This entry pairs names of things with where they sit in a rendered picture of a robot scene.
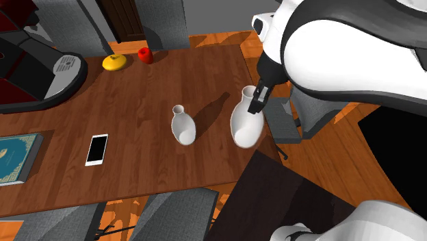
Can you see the white smartphone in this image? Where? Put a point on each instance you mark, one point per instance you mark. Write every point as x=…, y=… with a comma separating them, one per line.
x=97, y=150

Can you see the red apple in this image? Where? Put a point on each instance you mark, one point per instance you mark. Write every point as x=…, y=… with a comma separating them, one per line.
x=145, y=56

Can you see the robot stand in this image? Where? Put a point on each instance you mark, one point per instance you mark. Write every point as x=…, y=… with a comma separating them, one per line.
x=267, y=200

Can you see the teal book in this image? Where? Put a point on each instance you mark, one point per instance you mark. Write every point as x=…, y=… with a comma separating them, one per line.
x=15, y=158

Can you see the brown wooden table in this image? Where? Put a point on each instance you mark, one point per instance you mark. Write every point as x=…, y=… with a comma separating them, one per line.
x=140, y=110

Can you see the dark brown door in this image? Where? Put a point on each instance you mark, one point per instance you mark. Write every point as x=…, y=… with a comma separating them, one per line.
x=123, y=18

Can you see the small white vase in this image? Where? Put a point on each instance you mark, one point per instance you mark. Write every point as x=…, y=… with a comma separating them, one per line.
x=183, y=127

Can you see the large white vase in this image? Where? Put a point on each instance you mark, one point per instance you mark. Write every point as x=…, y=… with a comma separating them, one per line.
x=245, y=125

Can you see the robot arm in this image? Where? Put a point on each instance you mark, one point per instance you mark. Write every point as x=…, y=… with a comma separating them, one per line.
x=337, y=60

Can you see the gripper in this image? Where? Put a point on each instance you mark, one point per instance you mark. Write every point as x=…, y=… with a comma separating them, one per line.
x=272, y=70

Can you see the yellow fruit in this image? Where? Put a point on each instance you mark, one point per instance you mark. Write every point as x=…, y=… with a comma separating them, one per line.
x=114, y=62

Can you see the black coffee machine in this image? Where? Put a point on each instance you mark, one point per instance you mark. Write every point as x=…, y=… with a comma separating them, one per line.
x=30, y=70

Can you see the grey chair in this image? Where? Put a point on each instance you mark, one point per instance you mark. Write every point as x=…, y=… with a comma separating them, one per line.
x=56, y=223
x=165, y=23
x=176, y=217
x=283, y=123
x=66, y=26

